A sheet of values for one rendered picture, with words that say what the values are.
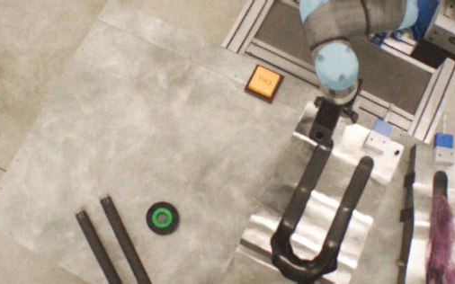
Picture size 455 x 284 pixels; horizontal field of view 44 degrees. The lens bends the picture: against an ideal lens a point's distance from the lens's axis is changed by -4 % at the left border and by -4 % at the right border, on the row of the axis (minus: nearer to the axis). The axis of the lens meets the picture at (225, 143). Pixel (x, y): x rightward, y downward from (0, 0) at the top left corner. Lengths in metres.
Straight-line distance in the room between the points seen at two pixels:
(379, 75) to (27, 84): 1.43
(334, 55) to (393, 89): 1.21
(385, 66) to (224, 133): 0.94
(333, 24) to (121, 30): 0.72
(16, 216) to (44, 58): 1.15
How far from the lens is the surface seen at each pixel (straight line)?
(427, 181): 1.49
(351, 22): 1.11
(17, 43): 2.65
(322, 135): 1.24
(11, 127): 2.52
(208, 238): 1.45
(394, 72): 2.27
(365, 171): 1.43
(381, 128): 1.44
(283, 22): 2.28
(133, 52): 1.60
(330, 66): 1.04
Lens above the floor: 2.24
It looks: 75 degrees down
